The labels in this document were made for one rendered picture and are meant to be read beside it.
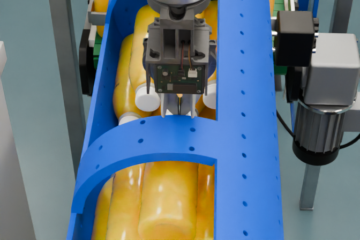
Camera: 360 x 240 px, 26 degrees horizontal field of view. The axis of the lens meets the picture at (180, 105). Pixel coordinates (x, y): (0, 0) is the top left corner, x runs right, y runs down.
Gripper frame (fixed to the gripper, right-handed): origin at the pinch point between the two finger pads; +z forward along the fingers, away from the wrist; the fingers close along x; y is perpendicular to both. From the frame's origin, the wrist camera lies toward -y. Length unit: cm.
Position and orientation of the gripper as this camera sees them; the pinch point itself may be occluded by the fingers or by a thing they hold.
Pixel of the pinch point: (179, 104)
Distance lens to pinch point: 101.2
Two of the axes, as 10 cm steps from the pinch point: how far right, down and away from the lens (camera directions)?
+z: 0.0, 7.1, 7.0
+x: 10.0, 0.3, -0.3
